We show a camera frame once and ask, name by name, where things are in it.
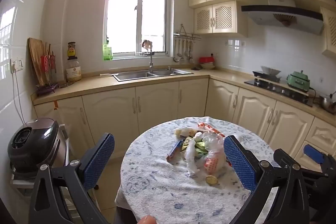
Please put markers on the green bottle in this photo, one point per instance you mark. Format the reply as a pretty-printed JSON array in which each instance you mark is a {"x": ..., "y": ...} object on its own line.
[{"x": 107, "y": 52}]

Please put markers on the orange sausage wrapper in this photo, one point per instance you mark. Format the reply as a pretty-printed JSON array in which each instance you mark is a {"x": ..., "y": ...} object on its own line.
[{"x": 210, "y": 129}]

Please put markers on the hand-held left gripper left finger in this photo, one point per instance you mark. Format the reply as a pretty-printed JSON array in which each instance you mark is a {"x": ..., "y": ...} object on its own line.
[{"x": 98, "y": 161}]

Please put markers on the yellow green packet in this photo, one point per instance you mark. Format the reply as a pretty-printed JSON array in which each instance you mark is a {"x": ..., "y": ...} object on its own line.
[{"x": 188, "y": 142}]

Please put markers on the grey wok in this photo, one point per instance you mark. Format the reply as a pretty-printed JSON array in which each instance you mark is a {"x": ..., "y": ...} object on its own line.
[{"x": 270, "y": 70}]

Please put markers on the white wall socket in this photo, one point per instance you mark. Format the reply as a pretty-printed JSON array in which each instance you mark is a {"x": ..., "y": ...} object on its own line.
[{"x": 17, "y": 65}]

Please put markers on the white dish brush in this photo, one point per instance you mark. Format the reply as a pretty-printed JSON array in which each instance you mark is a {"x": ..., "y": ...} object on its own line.
[{"x": 109, "y": 74}]

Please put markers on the red utensil holder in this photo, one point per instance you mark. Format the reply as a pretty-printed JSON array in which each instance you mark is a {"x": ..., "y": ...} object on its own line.
[{"x": 48, "y": 66}]

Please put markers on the white bowl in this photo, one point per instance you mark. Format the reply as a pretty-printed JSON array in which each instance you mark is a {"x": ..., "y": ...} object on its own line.
[{"x": 208, "y": 66}]

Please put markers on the sauce bottle yellow label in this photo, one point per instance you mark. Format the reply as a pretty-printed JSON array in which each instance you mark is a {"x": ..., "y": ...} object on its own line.
[{"x": 71, "y": 50}]

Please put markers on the wooden cutting board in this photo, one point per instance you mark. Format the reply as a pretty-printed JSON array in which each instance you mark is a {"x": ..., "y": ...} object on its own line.
[{"x": 35, "y": 56}]

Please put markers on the black multicooker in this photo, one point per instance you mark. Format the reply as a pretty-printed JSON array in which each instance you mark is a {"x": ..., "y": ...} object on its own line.
[{"x": 31, "y": 142}]

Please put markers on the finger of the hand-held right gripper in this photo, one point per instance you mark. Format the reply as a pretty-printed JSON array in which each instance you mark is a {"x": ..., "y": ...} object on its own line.
[
  {"x": 284, "y": 159},
  {"x": 313, "y": 154}
]

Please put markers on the cream base cabinets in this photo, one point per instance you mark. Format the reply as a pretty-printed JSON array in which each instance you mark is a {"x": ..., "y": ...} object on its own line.
[{"x": 157, "y": 106}]

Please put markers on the steel double sink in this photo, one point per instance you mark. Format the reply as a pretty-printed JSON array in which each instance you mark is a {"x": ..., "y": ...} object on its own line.
[{"x": 152, "y": 74}]

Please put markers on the clear plastic bag red print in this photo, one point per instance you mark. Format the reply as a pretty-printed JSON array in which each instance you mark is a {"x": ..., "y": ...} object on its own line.
[{"x": 212, "y": 161}]

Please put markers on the hanging metal ladle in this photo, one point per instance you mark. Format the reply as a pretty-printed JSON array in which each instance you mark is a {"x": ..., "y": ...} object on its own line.
[
  {"x": 191, "y": 54},
  {"x": 176, "y": 56},
  {"x": 185, "y": 52}
]

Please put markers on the green wrapper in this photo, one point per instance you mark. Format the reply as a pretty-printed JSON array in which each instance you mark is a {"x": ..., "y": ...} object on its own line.
[{"x": 201, "y": 146}]

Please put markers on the silver foil wrapper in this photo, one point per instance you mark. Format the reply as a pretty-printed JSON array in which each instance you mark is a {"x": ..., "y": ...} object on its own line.
[{"x": 193, "y": 174}]

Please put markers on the black grey range hood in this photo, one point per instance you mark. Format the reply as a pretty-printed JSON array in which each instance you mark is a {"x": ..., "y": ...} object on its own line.
[{"x": 286, "y": 16}]

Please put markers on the white framed window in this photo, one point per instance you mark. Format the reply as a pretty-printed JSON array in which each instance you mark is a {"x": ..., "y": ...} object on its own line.
[{"x": 126, "y": 16}]

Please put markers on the beige kitchen countertop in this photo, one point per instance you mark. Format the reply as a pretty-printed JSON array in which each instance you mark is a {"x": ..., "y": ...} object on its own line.
[{"x": 105, "y": 86}]

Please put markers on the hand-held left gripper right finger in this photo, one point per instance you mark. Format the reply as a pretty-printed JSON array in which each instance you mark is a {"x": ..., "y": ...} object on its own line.
[{"x": 240, "y": 163}]

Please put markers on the purple tray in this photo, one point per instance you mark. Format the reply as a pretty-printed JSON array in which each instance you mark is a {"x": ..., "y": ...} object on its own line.
[{"x": 47, "y": 88}]

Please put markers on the white round shell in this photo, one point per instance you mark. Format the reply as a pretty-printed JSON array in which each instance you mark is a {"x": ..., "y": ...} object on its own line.
[{"x": 197, "y": 136}]

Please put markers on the brown rag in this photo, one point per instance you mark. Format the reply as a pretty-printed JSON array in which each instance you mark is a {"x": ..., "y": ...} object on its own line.
[{"x": 147, "y": 44}]

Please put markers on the blue brown snack wrapper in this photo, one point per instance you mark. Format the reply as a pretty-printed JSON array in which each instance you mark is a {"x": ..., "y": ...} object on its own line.
[{"x": 174, "y": 151}]

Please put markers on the metal utensil rail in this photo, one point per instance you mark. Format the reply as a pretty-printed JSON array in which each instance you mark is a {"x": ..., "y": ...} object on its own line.
[{"x": 185, "y": 35}]

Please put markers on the green electric pot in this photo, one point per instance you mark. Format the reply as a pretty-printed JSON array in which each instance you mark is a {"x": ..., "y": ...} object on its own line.
[{"x": 298, "y": 79}]

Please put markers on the black gas stove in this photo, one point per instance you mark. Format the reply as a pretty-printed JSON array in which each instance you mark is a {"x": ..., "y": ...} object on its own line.
[{"x": 283, "y": 92}]

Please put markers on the metal faucet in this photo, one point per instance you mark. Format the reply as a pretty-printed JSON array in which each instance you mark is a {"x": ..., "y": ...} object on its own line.
[{"x": 151, "y": 61}]

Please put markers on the cream lattice door cabinet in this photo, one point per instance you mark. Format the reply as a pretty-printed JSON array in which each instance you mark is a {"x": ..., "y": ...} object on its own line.
[
  {"x": 330, "y": 32},
  {"x": 218, "y": 18}
]

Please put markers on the red container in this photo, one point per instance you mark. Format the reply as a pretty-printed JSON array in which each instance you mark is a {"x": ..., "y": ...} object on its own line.
[{"x": 206, "y": 59}]

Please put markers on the metal pot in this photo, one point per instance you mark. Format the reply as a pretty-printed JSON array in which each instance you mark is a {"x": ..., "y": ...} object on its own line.
[{"x": 328, "y": 104}]

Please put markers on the orange sticker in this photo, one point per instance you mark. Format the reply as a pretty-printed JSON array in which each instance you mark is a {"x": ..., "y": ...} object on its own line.
[{"x": 55, "y": 105}]

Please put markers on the person's left hand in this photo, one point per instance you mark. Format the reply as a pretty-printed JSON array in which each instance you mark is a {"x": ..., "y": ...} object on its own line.
[{"x": 147, "y": 220}]

